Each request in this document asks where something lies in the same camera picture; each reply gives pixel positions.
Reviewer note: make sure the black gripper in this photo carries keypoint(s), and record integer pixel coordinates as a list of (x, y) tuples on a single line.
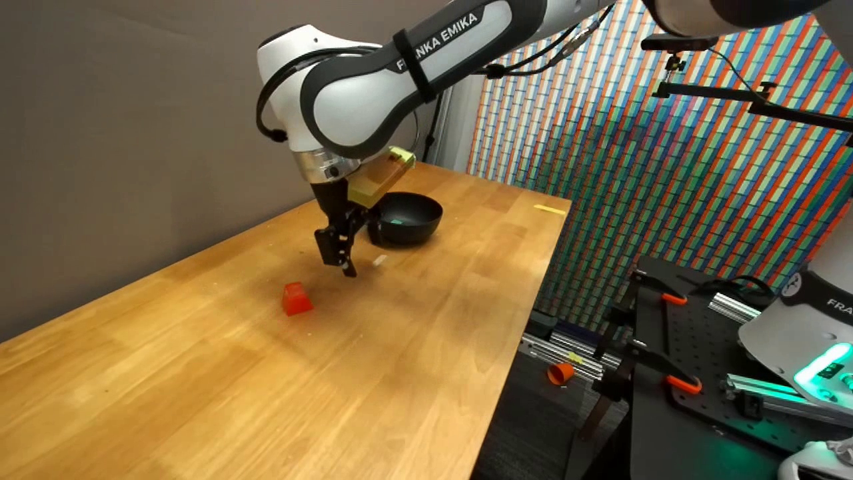
[(346, 221)]

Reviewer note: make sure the red block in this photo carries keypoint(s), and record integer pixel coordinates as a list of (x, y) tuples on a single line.
[(296, 300)]

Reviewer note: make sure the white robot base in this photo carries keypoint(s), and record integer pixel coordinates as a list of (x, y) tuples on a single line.
[(807, 335)]

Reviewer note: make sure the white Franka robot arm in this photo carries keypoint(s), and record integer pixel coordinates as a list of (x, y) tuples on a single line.
[(338, 101)]

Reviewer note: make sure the black bowl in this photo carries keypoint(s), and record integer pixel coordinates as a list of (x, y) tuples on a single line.
[(403, 219)]

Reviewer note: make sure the orange black clamp right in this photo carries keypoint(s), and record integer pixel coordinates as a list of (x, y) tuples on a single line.
[(665, 292)]

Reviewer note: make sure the orange black clamp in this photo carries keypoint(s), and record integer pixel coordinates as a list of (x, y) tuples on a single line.
[(673, 375), (665, 292)]

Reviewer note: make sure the orange black clamp left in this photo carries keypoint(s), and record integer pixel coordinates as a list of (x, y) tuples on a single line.
[(673, 375)]

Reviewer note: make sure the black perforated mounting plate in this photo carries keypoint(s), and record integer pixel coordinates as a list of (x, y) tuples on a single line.
[(709, 435)]

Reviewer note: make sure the gold wrist camera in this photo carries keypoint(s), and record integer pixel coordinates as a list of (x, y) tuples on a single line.
[(372, 183)]

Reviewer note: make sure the orange cap on rail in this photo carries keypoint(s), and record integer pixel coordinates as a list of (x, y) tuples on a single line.
[(561, 375)]

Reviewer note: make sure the aluminium extrusion rail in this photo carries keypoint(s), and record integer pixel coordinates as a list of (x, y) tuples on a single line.
[(564, 349)]

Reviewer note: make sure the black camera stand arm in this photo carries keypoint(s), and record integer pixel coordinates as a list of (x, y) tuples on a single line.
[(757, 100)]

